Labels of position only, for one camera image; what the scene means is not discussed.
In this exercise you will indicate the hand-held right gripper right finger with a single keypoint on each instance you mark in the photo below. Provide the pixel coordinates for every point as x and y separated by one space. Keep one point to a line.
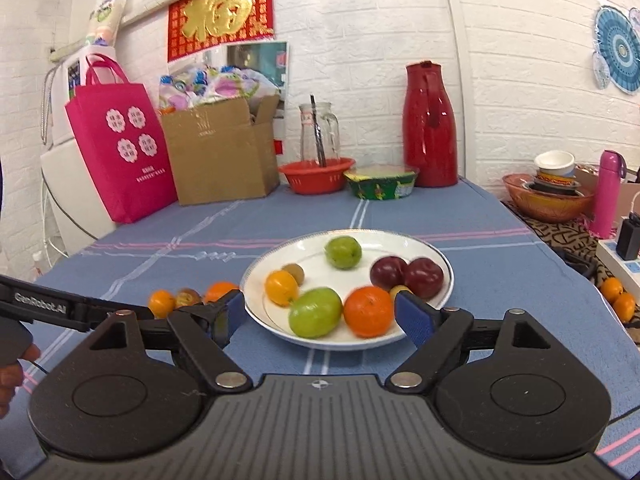
414 319

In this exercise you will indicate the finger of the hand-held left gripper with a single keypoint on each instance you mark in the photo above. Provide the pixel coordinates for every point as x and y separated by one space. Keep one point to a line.
102 310

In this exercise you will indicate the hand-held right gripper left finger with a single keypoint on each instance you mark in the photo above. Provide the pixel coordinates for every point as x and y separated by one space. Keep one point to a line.
233 311

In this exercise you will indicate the round tangerine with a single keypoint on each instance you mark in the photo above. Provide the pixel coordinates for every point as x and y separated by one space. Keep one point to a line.
220 290

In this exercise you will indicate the yellow-brown round fruit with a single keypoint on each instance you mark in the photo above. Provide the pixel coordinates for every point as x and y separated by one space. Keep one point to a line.
400 290

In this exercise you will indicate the dark red plum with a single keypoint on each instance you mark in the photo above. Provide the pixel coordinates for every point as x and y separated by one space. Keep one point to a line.
387 272
424 278

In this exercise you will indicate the large orange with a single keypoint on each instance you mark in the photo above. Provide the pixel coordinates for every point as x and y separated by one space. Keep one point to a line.
367 311

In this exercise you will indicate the mottled passion fruit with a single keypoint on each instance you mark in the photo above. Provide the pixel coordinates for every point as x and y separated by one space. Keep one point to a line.
187 298

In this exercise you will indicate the yellow-orange oval citrus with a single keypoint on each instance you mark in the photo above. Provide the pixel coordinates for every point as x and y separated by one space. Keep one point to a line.
281 288

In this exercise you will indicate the small orange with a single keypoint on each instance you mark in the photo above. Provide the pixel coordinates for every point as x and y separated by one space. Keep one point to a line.
625 306
161 304
611 290

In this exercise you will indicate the brown kiwi fruit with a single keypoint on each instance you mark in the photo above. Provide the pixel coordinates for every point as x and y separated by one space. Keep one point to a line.
295 272

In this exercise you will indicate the white round plate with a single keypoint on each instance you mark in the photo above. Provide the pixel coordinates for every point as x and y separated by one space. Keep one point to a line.
350 270

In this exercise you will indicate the large green jujube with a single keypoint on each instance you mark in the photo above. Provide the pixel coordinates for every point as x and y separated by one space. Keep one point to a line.
315 313

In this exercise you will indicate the small green jujube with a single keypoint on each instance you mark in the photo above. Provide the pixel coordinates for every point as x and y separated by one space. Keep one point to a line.
343 253

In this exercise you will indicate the person's left hand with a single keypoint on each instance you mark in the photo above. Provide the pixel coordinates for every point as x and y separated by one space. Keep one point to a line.
11 385

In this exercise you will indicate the blue striped tablecloth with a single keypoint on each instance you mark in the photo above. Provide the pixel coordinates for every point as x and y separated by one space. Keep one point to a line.
210 230

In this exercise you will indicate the white refrigerator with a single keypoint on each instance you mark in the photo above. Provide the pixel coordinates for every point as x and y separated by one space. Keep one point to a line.
70 190

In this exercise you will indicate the green patterned bowl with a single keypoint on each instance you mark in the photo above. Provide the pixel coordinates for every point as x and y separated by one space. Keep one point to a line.
380 185

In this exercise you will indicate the red plastic basket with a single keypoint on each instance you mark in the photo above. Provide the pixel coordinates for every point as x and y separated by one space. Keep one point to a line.
315 177

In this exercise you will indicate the cardboard box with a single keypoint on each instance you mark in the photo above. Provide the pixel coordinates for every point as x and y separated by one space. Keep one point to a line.
215 155

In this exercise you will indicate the pink tote bag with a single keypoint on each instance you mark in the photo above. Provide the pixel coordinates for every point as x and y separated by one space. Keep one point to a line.
125 150

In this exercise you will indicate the leopard print cloth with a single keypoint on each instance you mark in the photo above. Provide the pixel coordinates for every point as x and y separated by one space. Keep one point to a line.
555 240

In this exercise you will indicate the amber glass bowl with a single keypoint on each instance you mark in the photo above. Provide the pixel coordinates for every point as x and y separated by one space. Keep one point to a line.
545 205

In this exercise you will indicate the red thermos jug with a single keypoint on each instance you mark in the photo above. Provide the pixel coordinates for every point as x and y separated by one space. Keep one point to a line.
430 130

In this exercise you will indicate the dark stick in pitcher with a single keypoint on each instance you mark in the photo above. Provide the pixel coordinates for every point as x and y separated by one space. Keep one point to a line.
318 130

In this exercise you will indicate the glass pitcher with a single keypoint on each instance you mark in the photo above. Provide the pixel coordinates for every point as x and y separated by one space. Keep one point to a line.
320 130

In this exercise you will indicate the white paper cup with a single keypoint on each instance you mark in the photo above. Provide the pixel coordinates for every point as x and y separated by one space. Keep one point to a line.
555 162

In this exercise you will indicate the white power strip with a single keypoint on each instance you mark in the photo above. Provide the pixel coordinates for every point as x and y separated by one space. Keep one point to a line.
620 267

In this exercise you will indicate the floral plastic bag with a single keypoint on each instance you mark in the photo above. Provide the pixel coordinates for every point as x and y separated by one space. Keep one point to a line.
215 85

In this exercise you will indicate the pink water bottle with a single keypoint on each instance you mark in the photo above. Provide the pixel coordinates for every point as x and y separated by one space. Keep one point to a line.
606 195

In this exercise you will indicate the black charger adapter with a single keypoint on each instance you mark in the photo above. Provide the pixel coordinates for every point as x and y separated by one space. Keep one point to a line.
629 237

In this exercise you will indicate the packets on refrigerator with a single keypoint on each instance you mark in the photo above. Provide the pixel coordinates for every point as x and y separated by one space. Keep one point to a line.
106 15

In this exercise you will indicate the blue paper fan decoration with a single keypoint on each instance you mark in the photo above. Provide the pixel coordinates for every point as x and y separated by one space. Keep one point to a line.
620 50

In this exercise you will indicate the wall calendar picture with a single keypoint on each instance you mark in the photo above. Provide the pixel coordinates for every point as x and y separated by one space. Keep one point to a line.
260 62

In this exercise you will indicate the red wall poster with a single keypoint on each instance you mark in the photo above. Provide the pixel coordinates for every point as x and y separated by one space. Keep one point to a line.
220 10

